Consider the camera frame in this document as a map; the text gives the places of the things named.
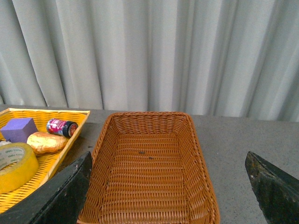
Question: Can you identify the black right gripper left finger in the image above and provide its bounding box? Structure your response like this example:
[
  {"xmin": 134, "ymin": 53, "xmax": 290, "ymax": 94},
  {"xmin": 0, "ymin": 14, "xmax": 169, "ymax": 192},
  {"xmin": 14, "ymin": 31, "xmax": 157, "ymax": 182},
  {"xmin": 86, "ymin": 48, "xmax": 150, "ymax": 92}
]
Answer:
[{"xmin": 0, "ymin": 152, "xmax": 92, "ymax": 224}]

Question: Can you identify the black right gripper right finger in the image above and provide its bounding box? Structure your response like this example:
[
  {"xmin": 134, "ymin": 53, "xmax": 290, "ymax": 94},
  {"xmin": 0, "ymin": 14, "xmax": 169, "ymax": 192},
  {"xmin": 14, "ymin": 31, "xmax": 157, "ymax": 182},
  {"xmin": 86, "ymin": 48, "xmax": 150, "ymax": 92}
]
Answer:
[{"xmin": 245, "ymin": 151, "xmax": 299, "ymax": 224}]

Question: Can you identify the yellow tape roll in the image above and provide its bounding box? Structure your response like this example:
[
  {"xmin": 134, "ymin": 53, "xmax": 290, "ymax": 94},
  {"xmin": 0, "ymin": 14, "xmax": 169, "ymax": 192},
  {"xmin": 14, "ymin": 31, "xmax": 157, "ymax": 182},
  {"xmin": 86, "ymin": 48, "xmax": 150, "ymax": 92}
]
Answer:
[{"xmin": 0, "ymin": 142, "xmax": 39, "ymax": 194}]

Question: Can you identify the yellow wicker basket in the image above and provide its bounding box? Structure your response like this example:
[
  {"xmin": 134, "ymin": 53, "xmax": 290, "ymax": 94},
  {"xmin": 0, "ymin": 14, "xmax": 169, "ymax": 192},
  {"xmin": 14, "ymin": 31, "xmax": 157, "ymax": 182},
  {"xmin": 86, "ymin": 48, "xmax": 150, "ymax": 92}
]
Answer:
[{"xmin": 0, "ymin": 108, "xmax": 90, "ymax": 213}]

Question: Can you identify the brown wicker basket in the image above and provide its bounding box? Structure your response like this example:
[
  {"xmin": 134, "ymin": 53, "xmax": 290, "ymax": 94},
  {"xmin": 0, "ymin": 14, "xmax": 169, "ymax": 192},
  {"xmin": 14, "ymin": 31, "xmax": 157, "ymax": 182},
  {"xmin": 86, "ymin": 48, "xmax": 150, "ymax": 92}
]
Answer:
[{"xmin": 78, "ymin": 112, "xmax": 221, "ymax": 224}]

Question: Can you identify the golden bread roll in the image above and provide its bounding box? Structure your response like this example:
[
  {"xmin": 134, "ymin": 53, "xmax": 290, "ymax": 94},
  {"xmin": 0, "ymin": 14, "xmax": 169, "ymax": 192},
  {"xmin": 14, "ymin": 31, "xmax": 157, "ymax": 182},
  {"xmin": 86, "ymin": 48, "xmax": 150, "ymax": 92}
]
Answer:
[{"xmin": 27, "ymin": 132, "xmax": 68, "ymax": 154}]

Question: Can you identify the small bottle with black cap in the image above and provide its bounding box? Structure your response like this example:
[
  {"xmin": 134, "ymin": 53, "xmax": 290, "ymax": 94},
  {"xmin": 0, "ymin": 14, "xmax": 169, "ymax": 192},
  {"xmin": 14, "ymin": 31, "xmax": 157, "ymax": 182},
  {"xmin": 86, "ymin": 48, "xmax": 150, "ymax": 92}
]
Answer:
[{"xmin": 46, "ymin": 119, "xmax": 78, "ymax": 138}]

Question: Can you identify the purple foam cube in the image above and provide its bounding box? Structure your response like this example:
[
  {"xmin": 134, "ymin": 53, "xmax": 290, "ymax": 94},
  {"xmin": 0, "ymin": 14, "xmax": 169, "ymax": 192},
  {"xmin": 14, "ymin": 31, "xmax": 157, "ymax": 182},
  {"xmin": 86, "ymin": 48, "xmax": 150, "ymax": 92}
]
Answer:
[{"xmin": 0, "ymin": 118, "xmax": 38, "ymax": 143}]

